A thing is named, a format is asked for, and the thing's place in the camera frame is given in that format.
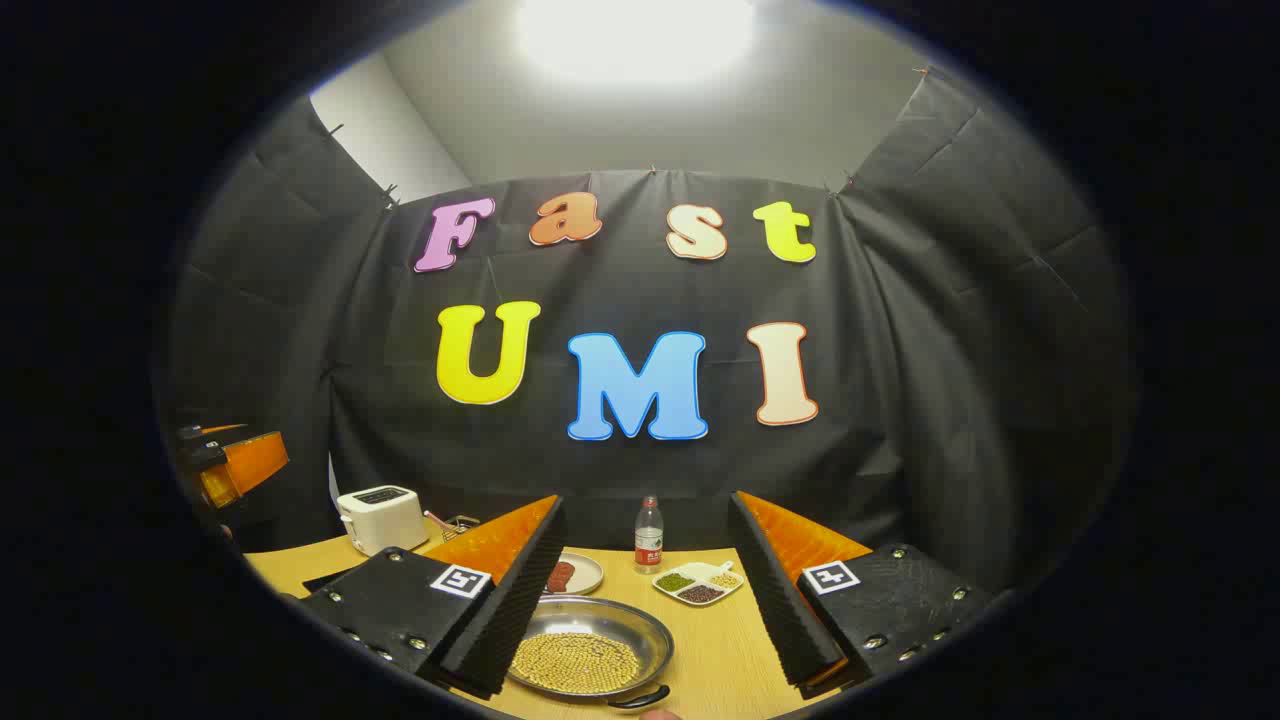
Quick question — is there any black induction cooktop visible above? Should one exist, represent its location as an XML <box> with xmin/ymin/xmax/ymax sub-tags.
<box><xmin>302</xmin><ymin>566</ymin><xmax>373</xmax><ymax>593</ymax></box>

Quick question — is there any stainless steel pot with soybeans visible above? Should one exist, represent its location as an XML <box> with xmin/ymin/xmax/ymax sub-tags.
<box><xmin>507</xmin><ymin>595</ymin><xmax>676</xmax><ymax>711</ymax></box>

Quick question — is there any black backdrop cloth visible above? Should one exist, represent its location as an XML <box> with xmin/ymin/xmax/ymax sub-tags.
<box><xmin>160</xmin><ymin>65</ymin><xmax>1136</xmax><ymax>601</ymax></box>

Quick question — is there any clear water bottle red label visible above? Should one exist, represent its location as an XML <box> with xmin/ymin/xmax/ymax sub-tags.
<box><xmin>634</xmin><ymin>496</ymin><xmax>665</xmax><ymax>575</ymax></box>

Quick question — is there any white toaster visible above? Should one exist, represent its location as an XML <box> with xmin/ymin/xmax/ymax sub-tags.
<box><xmin>336</xmin><ymin>485</ymin><xmax>431</xmax><ymax>557</ymax></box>

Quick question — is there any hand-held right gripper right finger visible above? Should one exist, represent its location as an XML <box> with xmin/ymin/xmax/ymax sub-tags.
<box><xmin>727</xmin><ymin>490</ymin><xmax>996</xmax><ymax>701</ymax></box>

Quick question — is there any white round plate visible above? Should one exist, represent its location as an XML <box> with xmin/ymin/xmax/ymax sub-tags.
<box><xmin>545</xmin><ymin>552</ymin><xmax>605</xmax><ymax>597</ymax></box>

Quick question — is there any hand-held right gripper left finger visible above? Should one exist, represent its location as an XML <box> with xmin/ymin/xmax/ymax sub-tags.
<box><xmin>300</xmin><ymin>493</ymin><xmax>568</xmax><ymax>701</ymax></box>

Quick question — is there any white divided dish of beans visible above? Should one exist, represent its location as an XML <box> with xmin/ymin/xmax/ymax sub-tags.
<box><xmin>652</xmin><ymin>560</ymin><xmax>746</xmax><ymax>607</ymax></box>

